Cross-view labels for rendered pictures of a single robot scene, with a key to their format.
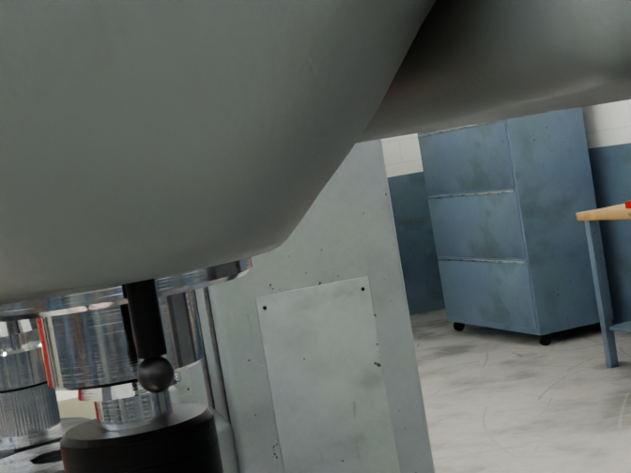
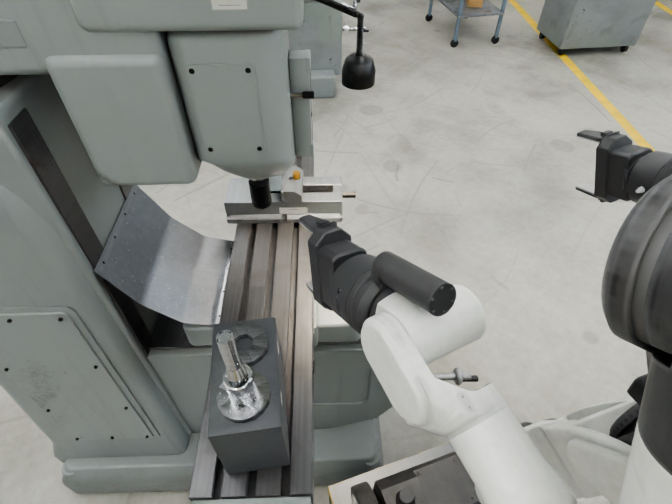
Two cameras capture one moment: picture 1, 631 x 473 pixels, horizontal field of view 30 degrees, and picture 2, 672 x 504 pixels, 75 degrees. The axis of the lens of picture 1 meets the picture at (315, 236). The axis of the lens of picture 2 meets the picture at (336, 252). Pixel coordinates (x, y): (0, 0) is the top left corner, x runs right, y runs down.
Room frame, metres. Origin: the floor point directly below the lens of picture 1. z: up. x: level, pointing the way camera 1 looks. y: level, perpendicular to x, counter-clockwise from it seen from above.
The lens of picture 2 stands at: (1.09, 0.46, 1.89)
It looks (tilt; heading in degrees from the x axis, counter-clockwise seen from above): 47 degrees down; 196
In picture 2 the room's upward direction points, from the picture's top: straight up
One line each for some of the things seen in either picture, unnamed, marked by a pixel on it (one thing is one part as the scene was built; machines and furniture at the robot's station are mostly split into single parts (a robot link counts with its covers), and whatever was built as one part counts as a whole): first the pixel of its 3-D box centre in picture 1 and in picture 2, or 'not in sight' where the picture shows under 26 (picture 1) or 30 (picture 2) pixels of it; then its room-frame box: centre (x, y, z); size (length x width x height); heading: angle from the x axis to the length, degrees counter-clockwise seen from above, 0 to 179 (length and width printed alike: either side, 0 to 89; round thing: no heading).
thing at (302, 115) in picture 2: not in sight; (302, 106); (0.32, 0.17, 1.45); 0.04 x 0.04 x 0.21; 18
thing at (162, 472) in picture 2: not in sight; (234, 405); (0.43, -0.17, 0.10); 1.20 x 0.60 x 0.20; 108
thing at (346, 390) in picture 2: not in sight; (293, 355); (0.35, 0.09, 0.49); 0.80 x 0.30 x 0.60; 108
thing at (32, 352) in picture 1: (13, 355); (237, 377); (0.81, 0.22, 1.24); 0.05 x 0.05 x 0.01
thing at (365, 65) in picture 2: not in sight; (358, 67); (0.19, 0.25, 1.48); 0.07 x 0.07 x 0.06
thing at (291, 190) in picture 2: not in sight; (292, 183); (0.12, 0.04, 1.08); 0.12 x 0.06 x 0.04; 18
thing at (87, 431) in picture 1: (138, 436); (258, 182); (0.36, 0.06, 1.26); 0.05 x 0.05 x 0.01
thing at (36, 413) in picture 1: (21, 398); (240, 386); (0.81, 0.22, 1.21); 0.05 x 0.05 x 0.05
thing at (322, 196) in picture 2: not in sight; (284, 192); (0.13, 0.02, 1.04); 0.35 x 0.15 x 0.11; 108
